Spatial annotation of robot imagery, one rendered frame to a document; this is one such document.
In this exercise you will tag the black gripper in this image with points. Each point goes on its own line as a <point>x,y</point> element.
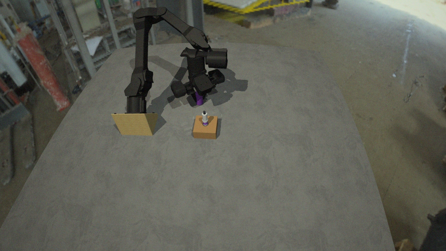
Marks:
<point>179,89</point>

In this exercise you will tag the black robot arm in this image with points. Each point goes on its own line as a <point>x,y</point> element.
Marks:
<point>142,78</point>

